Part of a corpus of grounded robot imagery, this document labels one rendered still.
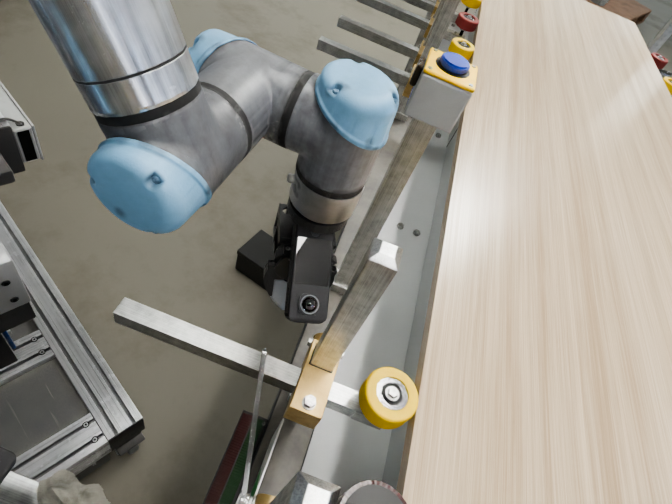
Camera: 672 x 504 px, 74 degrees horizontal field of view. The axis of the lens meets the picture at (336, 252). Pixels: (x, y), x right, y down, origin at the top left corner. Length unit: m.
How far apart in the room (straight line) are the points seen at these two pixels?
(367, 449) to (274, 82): 0.71
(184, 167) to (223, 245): 1.55
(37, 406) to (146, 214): 1.08
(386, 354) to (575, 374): 0.38
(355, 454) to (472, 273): 0.40
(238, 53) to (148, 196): 0.17
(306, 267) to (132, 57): 0.28
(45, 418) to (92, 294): 0.53
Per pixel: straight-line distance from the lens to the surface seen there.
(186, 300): 1.71
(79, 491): 0.62
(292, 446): 0.81
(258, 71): 0.42
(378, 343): 1.02
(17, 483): 0.64
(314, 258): 0.50
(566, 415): 0.81
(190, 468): 1.50
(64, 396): 1.37
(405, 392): 0.66
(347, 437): 0.92
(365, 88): 0.40
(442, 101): 0.62
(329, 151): 0.41
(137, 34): 0.31
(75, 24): 0.31
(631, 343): 1.00
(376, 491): 0.38
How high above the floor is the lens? 1.47
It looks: 49 degrees down
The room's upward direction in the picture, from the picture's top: 24 degrees clockwise
